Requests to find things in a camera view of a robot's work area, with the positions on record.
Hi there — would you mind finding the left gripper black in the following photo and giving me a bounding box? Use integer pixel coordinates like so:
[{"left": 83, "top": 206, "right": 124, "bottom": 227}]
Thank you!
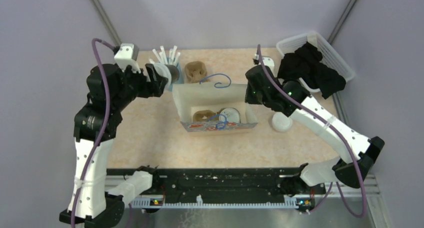
[{"left": 111, "top": 62, "right": 168, "bottom": 111}]

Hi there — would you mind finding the checkered paper takeout bag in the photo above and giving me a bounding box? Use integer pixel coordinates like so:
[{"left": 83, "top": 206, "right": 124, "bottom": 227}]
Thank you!
[{"left": 172, "top": 81, "right": 258, "bottom": 136}]

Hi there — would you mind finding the cardboard cup carrier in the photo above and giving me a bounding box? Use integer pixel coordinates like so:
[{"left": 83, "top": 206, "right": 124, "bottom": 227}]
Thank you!
[
  {"left": 184, "top": 61, "right": 208, "bottom": 83},
  {"left": 192, "top": 109, "right": 219, "bottom": 122}
]

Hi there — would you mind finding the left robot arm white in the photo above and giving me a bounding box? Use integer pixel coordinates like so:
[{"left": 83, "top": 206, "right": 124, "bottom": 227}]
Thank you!
[{"left": 59, "top": 64, "right": 169, "bottom": 228}]

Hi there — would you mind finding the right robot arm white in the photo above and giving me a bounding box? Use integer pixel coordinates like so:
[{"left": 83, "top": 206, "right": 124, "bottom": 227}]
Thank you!
[{"left": 245, "top": 65, "right": 385, "bottom": 194}]

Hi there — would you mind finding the white wrapped straws bundle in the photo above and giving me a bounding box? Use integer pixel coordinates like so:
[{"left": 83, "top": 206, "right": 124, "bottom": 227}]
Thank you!
[{"left": 148, "top": 45, "right": 181, "bottom": 67}]

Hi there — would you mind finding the blue straw holder cup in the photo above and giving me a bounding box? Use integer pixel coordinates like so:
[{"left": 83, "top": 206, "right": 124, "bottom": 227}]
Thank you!
[{"left": 167, "top": 64, "right": 183, "bottom": 92}]

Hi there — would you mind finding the stack of white lids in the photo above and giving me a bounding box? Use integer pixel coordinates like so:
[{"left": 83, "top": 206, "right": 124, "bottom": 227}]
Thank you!
[{"left": 271, "top": 112, "right": 293, "bottom": 133}]

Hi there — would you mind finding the black cloth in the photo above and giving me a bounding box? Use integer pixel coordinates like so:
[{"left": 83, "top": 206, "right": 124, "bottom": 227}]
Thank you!
[{"left": 277, "top": 42, "right": 347, "bottom": 99}]

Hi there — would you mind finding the white plastic basket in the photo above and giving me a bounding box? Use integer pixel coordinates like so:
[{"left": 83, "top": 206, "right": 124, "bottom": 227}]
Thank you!
[{"left": 276, "top": 32, "right": 355, "bottom": 99}]

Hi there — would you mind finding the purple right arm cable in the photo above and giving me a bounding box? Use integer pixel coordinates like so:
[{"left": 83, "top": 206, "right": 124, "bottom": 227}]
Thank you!
[{"left": 256, "top": 44, "right": 369, "bottom": 219}]

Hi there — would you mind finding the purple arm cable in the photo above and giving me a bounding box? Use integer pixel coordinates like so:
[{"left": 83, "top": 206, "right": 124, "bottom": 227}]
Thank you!
[
  {"left": 256, "top": 44, "right": 369, "bottom": 219},
  {"left": 70, "top": 38, "right": 117, "bottom": 228}
]

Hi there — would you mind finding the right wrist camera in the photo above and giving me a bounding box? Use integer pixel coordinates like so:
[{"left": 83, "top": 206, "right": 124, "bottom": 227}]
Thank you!
[{"left": 253, "top": 54, "right": 275, "bottom": 70}]

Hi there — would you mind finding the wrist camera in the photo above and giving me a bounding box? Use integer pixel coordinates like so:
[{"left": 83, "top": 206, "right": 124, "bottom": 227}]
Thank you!
[
  {"left": 114, "top": 43, "right": 142, "bottom": 74},
  {"left": 253, "top": 54, "right": 275, "bottom": 70}
]

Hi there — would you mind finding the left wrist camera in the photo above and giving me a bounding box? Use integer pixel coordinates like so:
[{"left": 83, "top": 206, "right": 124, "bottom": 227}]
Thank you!
[{"left": 114, "top": 43, "right": 142, "bottom": 74}]

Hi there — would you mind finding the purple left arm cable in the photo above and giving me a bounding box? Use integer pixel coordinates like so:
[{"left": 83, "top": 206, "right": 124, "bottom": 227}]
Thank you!
[{"left": 70, "top": 38, "right": 117, "bottom": 228}]

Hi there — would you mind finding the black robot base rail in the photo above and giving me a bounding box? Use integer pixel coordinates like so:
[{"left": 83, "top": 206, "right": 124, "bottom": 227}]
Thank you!
[{"left": 107, "top": 166, "right": 327, "bottom": 208}]

